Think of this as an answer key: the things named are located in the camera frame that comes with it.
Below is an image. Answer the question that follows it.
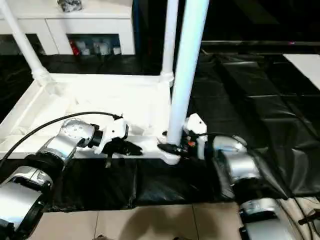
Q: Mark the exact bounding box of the black glossy mat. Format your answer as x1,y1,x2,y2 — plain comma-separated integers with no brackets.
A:
0,51,320,213

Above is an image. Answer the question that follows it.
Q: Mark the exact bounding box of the white flat panel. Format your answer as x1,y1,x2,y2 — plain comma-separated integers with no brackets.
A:
283,53,320,92

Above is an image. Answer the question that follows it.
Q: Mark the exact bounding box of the dark object on cabinet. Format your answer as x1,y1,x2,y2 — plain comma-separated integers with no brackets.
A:
56,0,84,13

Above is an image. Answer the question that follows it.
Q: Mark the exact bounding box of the black horizontal bar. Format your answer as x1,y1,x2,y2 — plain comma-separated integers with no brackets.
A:
200,40,320,48

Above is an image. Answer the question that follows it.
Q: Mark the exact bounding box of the black backdrop cloth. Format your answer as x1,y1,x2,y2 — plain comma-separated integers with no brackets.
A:
132,0,320,55

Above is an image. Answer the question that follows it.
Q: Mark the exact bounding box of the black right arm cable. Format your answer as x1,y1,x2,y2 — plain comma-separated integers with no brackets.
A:
189,131,318,240

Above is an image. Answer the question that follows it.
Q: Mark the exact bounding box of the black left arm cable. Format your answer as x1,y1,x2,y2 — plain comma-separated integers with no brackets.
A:
0,111,125,164

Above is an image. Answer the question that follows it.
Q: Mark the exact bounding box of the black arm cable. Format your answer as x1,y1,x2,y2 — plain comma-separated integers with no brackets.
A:
189,131,318,240
0,111,125,164

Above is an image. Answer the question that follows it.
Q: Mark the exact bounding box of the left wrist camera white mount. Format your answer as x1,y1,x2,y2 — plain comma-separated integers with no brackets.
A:
91,116,130,156

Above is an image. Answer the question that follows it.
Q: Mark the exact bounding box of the red white bottle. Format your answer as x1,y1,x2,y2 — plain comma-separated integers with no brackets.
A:
70,39,80,56

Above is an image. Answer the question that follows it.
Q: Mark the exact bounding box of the white glass-door cabinet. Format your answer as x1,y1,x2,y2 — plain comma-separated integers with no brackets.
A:
0,0,136,56

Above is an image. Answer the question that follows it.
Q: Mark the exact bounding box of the black object on floor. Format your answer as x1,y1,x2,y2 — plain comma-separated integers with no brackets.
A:
298,211,320,225

